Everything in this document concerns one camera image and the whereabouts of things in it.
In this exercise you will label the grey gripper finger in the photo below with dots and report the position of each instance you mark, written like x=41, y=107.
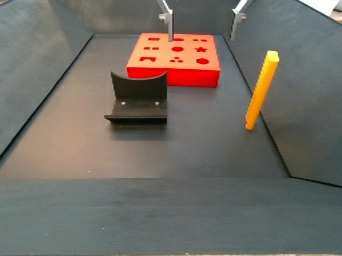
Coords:
x=165, y=16
x=238, y=16

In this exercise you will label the yellow square-circle peg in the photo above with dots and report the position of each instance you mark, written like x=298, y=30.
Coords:
x=263, y=83

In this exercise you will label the red shape-sorting board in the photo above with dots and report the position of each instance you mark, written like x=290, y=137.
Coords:
x=187, y=58

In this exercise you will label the black curved holder stand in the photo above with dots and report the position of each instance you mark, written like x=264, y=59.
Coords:
x=140, y=99

